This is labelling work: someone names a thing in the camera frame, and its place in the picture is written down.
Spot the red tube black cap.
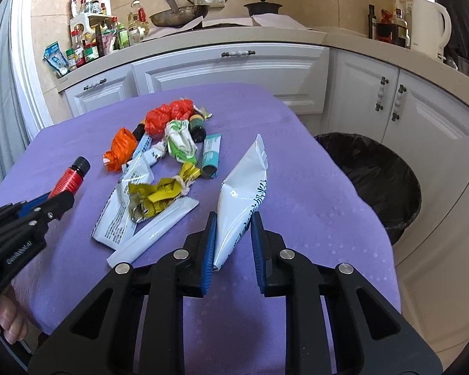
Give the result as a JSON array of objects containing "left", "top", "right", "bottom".
[{"left": 49, "top": 157, "right": 90, "bottom": 198}]

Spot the long white tube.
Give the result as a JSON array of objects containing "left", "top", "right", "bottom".
[{"left": 107, "top": 197, "right": 199, "bottom": 268}]

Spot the yellow wrapper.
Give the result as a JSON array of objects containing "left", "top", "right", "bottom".
[{"left": 128, "top": 162, "right": 201, "bottom": 223}]

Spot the orange plastic bag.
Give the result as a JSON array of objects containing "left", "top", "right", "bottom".
[{"left": 102, "top": 128, "right": 138, "bottom": 172}]

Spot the blue white small tube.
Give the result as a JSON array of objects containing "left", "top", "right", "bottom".
[{"left": 132, "top": 124, "right": 168, "bottom": 166}]

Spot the red plastic bag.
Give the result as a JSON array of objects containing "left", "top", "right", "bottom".
[{"left": 144, "top": 99, "right": 194, "bottom": 136}]

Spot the green white wrapper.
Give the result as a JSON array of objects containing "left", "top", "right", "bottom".
[{"left": 164, "top": 120, "right": 197, "bottom": 164}]

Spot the dark green small bottle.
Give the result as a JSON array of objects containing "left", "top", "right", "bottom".
[{"left": 189, "top": 113, "right": 207, "bottom": 143}]

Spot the teal toothpaste tube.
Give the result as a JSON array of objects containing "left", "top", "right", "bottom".
[{"left": 201, "top": 134, "right": 222, "bottom": 179}]

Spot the large white squeezed tube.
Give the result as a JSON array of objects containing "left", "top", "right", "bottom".
[{"left": 213, "top": 134, "right": 268, "bottom": 271}]

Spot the white printed wrapper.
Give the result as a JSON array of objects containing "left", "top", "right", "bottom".
[{"left": 91, "top": 152, "right": 157, "bottom": 250}]

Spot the black lined trash bin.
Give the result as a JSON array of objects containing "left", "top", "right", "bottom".
[{"left": 315, "top": 132, "right": 422, "bottom": 245}]

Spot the person's left hand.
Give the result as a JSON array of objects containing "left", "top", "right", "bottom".
[{"left": 0, "top": 285, "right": 28, "bottom": 344}]

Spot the purple tablecloth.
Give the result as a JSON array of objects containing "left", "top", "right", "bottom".
[{"left": 0, "top": 84, "right": 401, "bottom": 374}]

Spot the blue white snack packet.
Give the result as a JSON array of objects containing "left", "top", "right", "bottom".
[{"left": 43, "top": 42, "right": 69, "bottom": 77}]

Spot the small foil wrapper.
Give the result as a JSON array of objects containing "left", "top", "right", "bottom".
[{"left": 180, "top": 97, "right": 213, "bottom": 120}]

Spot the white spice rack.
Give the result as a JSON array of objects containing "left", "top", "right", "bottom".
[{"left": 70, "top": 12, "right": 116, "bottom": 63}]

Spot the cooking oil bottle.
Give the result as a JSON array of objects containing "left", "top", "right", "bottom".
[{"left": 128, "top": 0, "right": 149, "bottom": 45}]

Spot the steel wok pan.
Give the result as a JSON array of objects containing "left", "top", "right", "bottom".
[{"left": 150, "top": 0, "right": 209, "bottom": 28}]

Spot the white drawer front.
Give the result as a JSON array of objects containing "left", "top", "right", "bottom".
[{"left": 131, "top": 42, "right": 330, "bottom": 115}]

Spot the white paper on stove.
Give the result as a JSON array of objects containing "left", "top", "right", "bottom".
[{"left": 144, "top": 14, "right": 308, "bottom": 41}]

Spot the black cast iron pot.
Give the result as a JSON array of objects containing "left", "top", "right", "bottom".
[{"left": 244, "top": 0, "right": 283, "bottom": 16}]

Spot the white electric kettle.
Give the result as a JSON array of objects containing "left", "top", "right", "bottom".
[{"left": 408, "top": 0, "right": 452, "bottom": 63}]

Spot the dark oil bottle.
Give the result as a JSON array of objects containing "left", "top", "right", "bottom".
[{"left": 368, "top": 4, "right": 377, "bottom": 40}]

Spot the small left drawer handle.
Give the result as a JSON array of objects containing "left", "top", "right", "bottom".
[{"left": 83, "top": 78, "right": 107, "bottom": 92}]

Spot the drawer handle black white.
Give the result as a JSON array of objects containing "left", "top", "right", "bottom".
[{"left": 221, "top": 50, "right": 256, "bottom": 58}]

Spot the right cabinet door handle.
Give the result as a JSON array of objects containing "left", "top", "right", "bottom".
[{"left": 391, "top": 84, "right": 407, "bottom": 122}]

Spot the cabinet door handle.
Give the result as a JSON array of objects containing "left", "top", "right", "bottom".
[
  {"left": 375, "top": 76, "right": 389, "bottom": 112},
  {"left": 391, "top": 84, "right": 407, "bottom": 122}
]

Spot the left cabinet door handle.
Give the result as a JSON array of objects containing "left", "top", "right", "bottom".
[{"left": 375, "top": 76, "right": 389, "bottom": 112}]

